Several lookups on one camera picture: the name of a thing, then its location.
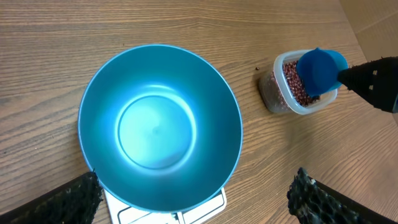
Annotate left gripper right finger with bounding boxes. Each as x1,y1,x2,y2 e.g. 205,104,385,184
287,167,397,224

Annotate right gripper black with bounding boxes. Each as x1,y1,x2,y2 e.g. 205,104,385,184
338,57,397,113

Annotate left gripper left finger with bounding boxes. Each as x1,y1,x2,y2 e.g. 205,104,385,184
1,171,103,224

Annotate blue measuring scoop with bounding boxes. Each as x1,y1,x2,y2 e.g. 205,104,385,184
296,48,348,96

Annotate teal blue bowl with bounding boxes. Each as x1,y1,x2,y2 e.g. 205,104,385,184
77,44,243,213

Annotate white kitchen scale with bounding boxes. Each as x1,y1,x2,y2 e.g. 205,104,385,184
104,189,227,224

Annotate red beans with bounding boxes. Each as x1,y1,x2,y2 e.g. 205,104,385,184
282,60,320,107

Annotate clear plastic container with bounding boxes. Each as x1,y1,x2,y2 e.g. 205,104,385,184
259,50,338,115

